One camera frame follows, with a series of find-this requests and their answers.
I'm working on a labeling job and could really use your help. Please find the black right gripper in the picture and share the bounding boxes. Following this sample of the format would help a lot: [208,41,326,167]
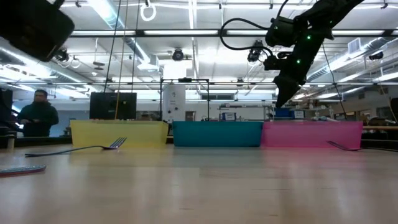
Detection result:
[264,34,324,108]

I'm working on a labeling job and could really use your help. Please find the blue handled fork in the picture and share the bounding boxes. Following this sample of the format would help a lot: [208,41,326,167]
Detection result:
[0,165,47,177]

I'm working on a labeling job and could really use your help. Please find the blue storage crate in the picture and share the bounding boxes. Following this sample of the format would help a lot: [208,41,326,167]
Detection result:
[275,107,305,119]

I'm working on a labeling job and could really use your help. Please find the pink plastic bin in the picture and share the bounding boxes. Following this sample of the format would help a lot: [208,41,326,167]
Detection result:
[261,121,364,149]

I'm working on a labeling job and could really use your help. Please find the blue plastic bin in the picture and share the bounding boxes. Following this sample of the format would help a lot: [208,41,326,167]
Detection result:
[172,121,264,148]

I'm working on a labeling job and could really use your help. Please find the white ceiling vent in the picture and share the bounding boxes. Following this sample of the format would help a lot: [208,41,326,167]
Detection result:
[348,37,362,54]

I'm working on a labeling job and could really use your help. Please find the white cabinet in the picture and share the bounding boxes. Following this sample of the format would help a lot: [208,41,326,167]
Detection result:
[162,84,187,123]

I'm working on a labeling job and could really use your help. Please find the yellow plastic bin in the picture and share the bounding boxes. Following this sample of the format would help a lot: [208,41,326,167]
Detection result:
[70,120,170,149]

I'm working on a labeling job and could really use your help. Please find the black monitor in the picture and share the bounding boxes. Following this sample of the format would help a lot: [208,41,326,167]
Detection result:
[89,91,137,121]

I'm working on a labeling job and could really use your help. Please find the black ceiling mounted device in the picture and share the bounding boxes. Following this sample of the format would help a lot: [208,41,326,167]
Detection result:
[55,48,70,62]

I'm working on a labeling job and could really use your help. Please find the person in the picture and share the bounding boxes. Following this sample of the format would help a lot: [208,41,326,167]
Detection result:
[17,89,60,138]

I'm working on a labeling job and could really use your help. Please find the dark box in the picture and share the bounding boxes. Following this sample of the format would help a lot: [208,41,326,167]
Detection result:
[0,88,14,118]

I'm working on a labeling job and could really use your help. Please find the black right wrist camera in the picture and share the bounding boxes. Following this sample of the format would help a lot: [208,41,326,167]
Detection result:
[247,39,265,63]

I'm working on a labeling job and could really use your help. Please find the long black hanging cable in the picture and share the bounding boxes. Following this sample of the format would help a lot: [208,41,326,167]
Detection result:
[322,43,349,122]

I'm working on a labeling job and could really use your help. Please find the black right camera cable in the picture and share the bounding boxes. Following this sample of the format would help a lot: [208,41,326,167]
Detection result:
[220,17,276,60]

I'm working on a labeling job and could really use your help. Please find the black metal frame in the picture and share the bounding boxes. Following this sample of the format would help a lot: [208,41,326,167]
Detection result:
[160,77,211,121]

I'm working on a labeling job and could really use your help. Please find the black ceiling dome camera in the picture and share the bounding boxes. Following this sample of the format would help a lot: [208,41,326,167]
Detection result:
[172,48,185,62]

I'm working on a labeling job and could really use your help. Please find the black ceiling light rail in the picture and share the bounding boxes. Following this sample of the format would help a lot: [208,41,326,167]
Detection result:
[70,29,398,38]

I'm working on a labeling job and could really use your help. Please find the white hanging ring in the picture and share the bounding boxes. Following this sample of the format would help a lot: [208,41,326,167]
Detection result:
[139,2,157,22]

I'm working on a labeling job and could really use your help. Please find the white cable loops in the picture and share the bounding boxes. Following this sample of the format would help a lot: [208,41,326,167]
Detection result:
[57,55,81,69]

